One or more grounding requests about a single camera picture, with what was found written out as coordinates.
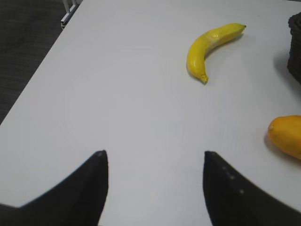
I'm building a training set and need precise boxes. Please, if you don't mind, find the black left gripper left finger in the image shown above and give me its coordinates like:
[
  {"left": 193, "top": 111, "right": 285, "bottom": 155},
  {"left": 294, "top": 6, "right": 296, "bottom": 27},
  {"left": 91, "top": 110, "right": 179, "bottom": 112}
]
[{"left": 0, "top": 150, "right": 109, "bottom": 226}]

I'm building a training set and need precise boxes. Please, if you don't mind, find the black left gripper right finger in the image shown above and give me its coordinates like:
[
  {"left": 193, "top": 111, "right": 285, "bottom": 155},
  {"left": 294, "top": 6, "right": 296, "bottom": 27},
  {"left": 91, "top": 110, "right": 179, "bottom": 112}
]
[{"left": 203, "top": 151, "right": 301, "bottom": 226}]

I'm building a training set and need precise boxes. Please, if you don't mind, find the black woven basket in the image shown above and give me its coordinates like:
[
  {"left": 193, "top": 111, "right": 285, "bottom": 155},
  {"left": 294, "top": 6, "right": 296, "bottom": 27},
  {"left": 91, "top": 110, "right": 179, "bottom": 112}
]
[{"left": 287, "top": 13, "right": 301, "bottom": 83}]

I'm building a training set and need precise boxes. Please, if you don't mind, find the orange yellow mango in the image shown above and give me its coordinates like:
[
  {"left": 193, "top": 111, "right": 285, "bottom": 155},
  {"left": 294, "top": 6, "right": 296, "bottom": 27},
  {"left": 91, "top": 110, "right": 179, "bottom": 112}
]
[{"left": 267, "top": 115, "right": 301, "bottom": 160}]

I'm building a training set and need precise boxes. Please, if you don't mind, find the yellow banana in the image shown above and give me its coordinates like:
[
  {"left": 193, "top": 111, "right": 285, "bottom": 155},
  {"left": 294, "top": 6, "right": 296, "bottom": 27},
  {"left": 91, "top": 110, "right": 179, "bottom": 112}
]
[{"left": 186, "top": 23, "right": 246, "bottom": 84}]

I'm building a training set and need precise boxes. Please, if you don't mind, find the white metal frame leg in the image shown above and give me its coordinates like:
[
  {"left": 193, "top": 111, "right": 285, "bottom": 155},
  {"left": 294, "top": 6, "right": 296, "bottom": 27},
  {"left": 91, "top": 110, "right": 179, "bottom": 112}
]
[{"left": 61, "top": 0, "right": 82, "bottom": 29}]

